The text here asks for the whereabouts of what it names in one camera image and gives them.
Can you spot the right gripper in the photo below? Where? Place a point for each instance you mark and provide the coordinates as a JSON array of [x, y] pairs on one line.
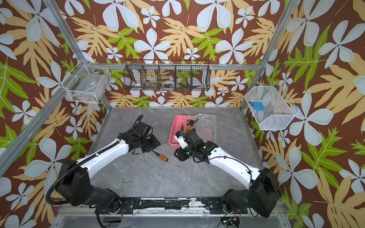
[[187, 136]]

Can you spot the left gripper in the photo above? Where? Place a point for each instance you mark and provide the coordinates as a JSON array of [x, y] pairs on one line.
[[156, 144]]

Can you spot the pink plastic tool box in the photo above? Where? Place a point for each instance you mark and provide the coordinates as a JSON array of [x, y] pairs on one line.
[[205, 126]]

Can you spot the yellow black nut driver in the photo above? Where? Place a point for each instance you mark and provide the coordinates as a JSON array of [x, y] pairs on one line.
[[190, 123]]

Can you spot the orange handled screwdriver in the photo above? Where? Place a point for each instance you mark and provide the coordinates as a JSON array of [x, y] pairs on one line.
[[162, 157]]

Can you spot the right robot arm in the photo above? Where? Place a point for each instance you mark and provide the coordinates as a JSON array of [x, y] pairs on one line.
[[261, 192]]

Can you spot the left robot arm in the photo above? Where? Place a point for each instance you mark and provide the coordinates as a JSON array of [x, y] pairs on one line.
[[73, 185]]

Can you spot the blue object in basket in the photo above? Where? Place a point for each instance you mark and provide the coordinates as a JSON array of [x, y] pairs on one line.
[[258, 106]]

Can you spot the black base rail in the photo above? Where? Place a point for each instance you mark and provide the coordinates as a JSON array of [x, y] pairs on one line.
[[213, 205]]

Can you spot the black wire basket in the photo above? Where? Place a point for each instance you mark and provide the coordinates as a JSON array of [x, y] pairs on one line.
[[169, 75]]

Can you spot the white wire basket left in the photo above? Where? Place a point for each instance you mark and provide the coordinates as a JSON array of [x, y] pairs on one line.
[[87, 83]]

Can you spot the white wire basket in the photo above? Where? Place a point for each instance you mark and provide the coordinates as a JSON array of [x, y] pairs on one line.
[[87, 83], [279, 109]]

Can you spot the white wire basket right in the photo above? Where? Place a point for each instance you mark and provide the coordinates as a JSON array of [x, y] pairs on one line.
[[279, 109]]

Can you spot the aluminium frame post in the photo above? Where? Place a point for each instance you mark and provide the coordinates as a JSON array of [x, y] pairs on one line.
[[73, 44]]

